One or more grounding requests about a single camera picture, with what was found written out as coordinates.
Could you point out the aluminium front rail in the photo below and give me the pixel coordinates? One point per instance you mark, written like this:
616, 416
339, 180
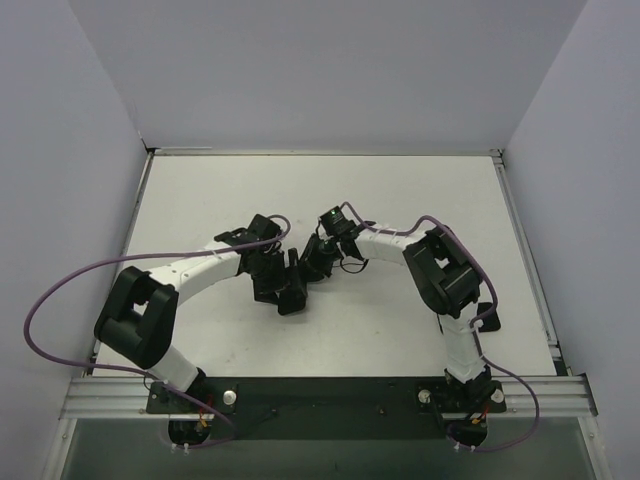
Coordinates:
113, 398

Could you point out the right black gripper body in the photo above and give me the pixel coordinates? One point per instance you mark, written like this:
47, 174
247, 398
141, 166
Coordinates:
316, 256

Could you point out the black phone case with phone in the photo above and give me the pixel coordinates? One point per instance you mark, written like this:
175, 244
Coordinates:
293, 296

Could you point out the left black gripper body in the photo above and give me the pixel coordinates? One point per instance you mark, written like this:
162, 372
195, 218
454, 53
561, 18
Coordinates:
279, 279

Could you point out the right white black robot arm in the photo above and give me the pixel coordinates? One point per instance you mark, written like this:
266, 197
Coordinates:
449, 280

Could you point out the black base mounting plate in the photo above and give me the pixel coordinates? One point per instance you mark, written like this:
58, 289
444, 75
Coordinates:
328, 408

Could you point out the black phone case on table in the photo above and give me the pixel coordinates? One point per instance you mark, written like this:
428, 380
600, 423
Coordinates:
488, 323

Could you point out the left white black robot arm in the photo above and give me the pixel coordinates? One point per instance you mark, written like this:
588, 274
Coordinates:
138, 318

